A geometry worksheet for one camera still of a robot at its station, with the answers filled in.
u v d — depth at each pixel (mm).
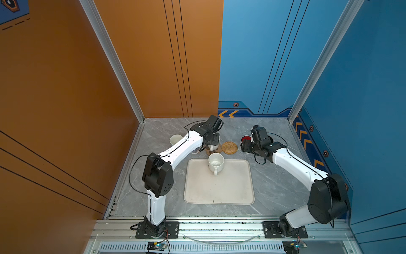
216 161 945
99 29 756
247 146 787
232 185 882
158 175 491
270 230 725
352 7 698
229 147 1023
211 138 653
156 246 709
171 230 740
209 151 992
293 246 705
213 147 922
